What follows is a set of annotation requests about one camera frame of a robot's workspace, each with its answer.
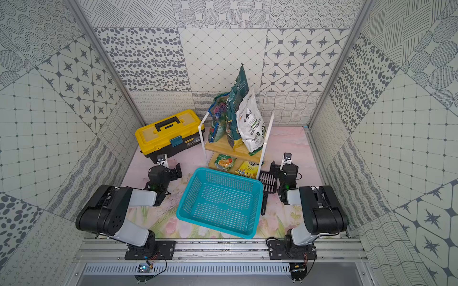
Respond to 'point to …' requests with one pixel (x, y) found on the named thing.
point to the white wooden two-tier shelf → (212, 150)
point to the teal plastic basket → (225, 201)
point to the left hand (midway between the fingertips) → (169, 163)
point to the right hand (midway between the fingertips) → (283, 164)
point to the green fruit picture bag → (224, 162)
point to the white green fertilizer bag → (250, 122)
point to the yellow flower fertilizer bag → (248, 168)
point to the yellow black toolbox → (170, 134)
